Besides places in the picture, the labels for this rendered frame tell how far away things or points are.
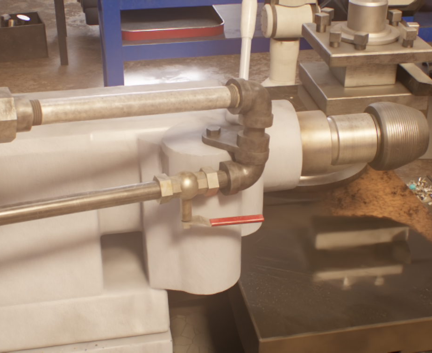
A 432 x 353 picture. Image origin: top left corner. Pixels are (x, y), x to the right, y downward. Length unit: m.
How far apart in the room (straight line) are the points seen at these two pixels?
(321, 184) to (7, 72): 3.49
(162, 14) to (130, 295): 2.25
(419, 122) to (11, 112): 0.53
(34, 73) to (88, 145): 3.65
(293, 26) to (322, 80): 0.56
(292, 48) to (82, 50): 3.08
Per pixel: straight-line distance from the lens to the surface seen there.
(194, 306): 1.20
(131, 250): 0.91
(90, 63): 4.53
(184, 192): 0.71
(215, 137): 0.75
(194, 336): 1.18
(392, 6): 1.79
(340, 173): 1.17
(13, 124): 0.61
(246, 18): 0.83
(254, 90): 0.71
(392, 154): 0.93
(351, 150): 0.92
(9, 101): 0.61
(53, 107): 0.63
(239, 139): 0.73
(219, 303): 1.20
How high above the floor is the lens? 1.49
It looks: 28 degrees down
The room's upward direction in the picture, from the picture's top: straight up
